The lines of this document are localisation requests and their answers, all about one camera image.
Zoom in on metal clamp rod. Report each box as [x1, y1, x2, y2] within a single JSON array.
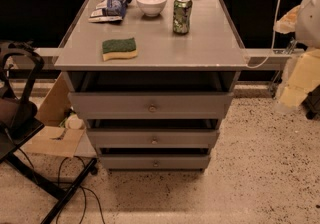
[[268, 38, 297, 97]]

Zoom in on grey drawer cabinet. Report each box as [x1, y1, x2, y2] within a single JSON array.
[[55, 0, 246, 157]]

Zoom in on grey drawer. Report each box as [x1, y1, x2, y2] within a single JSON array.
[[87, 129, 219, 148], [69, 92, 233, 120], [99, 154, 211, 170]]

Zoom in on cardboard box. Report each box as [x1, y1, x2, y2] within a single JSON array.
[[24, 74, 84, 157]]

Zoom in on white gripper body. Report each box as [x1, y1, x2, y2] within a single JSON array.
[[275, 47, 320, 102]]

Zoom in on black cabinet at right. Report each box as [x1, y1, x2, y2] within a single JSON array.
[[306, 85, 320, 119]]

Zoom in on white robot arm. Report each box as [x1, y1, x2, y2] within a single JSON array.
[[274, 0, 320, 113]]

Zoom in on grey middle drawer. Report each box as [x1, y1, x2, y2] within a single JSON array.
[[87, 129, 219, 148]]

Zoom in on grey bottom drawer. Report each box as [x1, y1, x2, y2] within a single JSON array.
[[99, 154, 211, 170]]

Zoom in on green yellow sponge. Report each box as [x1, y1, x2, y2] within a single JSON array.
[[102, 38, 138, 61]]

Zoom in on black chair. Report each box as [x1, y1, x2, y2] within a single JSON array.
[[0, 41, 97, 224]]

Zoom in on white plastic bottle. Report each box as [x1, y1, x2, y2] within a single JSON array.
[[65, 115, 84, 130]]

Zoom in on green soda can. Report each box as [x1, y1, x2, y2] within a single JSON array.
[[173, 0, 193, 34]]

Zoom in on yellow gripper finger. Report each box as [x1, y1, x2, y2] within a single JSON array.
[[276, 86, 307, 112]]

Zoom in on grey top drawer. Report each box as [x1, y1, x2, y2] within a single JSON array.
[[69, 92, 233, 120]]

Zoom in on blue chip bag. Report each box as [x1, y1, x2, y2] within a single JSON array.
[[88, 0, 132, 23]]

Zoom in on white cable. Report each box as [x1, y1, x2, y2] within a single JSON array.
[[245, 0, 282, 70]]

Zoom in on grey aluminium rail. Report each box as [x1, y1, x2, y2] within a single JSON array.
[[243, 48, 304, 71]]

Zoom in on white ceramic bowl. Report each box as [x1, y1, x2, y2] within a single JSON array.
[[136, 0, 167, 17]]

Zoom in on black floor cable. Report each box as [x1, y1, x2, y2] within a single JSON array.
[[54, 156, 106, 224]]

